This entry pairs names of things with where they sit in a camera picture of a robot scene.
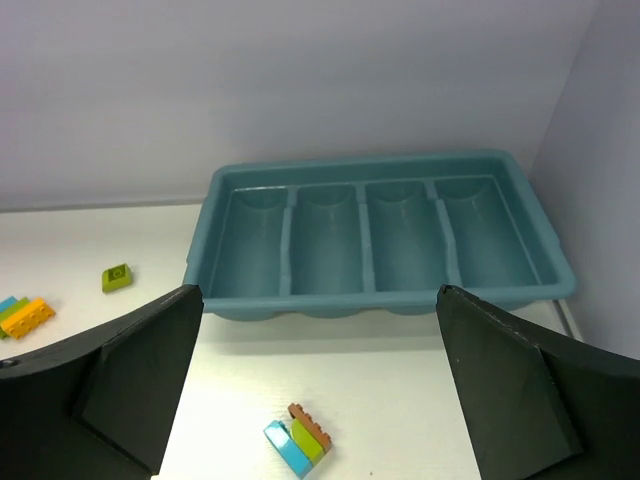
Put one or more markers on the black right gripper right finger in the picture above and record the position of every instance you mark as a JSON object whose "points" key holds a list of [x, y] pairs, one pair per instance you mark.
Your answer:
{"points": [[538, 404]]}

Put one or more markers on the lime green lego brick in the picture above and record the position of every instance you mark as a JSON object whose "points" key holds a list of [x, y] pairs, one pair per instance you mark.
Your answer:
{"points": [[14, 308]]}

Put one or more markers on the lime green sloped lego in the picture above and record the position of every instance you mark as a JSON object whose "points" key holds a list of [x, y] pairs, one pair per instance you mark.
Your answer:
{"points": [[116, 277]]}

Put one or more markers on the brown lego plate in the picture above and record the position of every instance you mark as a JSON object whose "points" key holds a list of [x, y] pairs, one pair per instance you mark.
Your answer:
{"points": [[297, 412]]}

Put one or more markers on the lime green curved lego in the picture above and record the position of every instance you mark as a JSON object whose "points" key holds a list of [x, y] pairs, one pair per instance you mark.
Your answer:
{"points": [[310, 447]]}

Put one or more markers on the light blue lego brick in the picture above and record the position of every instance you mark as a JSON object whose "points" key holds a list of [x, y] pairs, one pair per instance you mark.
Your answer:
{"points": [[7, 303]]}

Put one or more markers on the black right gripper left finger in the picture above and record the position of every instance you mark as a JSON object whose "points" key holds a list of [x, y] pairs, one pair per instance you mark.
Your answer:
{"points": [[100, 404]]}

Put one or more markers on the teal divided plastic tray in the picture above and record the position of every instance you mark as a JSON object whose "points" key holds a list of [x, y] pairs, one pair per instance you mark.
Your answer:
{"points": [[330, 238]]}

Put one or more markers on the light blue long lego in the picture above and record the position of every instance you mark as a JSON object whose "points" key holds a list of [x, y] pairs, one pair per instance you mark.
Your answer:
{"points": [[280, 438]]}

